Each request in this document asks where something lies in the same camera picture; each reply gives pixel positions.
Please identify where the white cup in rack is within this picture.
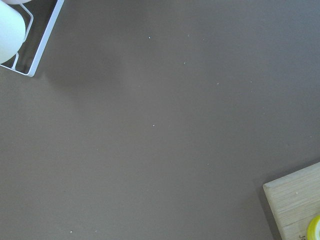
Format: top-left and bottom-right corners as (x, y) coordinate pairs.
(0, 1), (26, 64)

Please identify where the lemon slice upper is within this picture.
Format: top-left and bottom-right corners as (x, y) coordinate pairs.
(306, 215), (320, 240)

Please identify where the wooden cutting board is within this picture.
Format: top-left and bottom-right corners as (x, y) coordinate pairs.
(263, 163), (320, 240)

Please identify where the white cup rack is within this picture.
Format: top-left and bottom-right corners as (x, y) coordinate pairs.
(0, 0), (64, 77)

